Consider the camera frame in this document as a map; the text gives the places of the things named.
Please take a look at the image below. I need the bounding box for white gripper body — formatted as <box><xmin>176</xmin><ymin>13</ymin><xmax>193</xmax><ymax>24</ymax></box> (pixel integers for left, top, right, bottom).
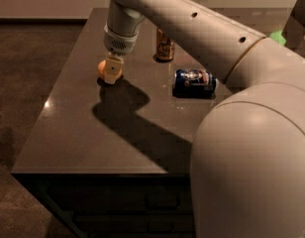
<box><xmin>104</xmin><ymin>0</ymin><xmax>145</xmax><ymax>56</ymax></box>

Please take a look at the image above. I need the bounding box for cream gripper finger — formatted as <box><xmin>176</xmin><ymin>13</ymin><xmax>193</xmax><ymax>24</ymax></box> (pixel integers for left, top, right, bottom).
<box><xmin>104</xmin><ymin>55</ymin><xmax>124</xmax><ymax>84</ymax></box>

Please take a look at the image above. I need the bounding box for orange fruit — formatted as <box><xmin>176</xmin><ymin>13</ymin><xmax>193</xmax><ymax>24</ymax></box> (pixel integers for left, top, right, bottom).
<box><xmin>98</xmin><ymin>59</ymin><xmax>123</xmax><ymax>84</ymax></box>

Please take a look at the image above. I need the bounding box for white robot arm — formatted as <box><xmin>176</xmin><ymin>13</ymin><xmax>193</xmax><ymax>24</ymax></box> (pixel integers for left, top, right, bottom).
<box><xmin>109</xmin><ymin>0</ymin><xmax>305</xmax><ymax>238</ymax></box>

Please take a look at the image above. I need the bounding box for orange soda can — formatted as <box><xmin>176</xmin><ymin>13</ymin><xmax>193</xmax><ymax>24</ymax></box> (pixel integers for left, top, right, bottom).
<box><xmin>155</xmin><ymin>29</ymin><xmax>175</xmax><ymax>61</ymax></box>

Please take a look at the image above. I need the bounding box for blue soda can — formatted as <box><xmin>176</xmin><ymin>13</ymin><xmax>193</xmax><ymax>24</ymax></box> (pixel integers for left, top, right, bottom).
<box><xmin>172</xmin><ymin>68</ymin><xmax>219</xmax><ymax>97</ymax></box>

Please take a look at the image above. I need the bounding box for dark drawer cabinet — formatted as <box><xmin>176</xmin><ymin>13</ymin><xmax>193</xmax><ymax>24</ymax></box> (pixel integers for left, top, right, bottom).
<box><xmin>13</xmin><ymin>173</ymin><xmax>196</xmax><ymax>238</ymax></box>

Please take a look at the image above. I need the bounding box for drawer handle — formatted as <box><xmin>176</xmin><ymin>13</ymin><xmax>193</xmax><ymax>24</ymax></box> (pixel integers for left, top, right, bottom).
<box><xmin>145</xmin><ymin>193</ymin><xmax>179</xmax><ymax>210</ymax></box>
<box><xmin>148</xmin><ymin>221</ymin><xmax>173</xmax><ymax>234</ymax></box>

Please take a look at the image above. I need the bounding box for lower drawer handle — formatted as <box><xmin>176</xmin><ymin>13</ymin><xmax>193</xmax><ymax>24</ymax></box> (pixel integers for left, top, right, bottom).
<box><xmin>148</xmin><ymin>221</ymin><xmax>173</xmax><ymax>234</ymax></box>

